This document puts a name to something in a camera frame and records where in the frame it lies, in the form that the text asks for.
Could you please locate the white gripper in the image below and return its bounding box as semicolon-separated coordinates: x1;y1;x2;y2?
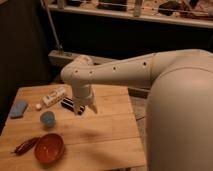
72;84;98;114

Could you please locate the white plastic bottle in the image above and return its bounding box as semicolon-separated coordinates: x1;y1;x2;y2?
42;87;66;107

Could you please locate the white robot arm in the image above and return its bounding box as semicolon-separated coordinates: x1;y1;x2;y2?
61;49;213;171

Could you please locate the red ceramic bowl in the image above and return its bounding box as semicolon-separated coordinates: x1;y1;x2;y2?
34;133;65;164

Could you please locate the black rectangular box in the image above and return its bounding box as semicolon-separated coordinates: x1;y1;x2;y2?
61;97;85;115

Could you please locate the blue cup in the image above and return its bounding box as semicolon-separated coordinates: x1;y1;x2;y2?
40;111;55;128

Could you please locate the small white cube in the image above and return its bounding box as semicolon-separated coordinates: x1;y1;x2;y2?
35;103;42;110

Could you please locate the grey metal beam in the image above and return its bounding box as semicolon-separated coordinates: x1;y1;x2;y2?
48;50;112;67

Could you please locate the metal pole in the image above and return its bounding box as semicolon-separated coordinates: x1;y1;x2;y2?
42;0;63;54

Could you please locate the blue sponge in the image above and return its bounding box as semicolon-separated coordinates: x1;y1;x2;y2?
9;100;28;119

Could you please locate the dark red chili pepper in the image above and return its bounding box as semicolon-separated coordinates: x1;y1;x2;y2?
13;137;39;155

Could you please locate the wooden shelf with clutter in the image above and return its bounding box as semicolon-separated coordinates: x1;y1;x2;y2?
41;0;213;29

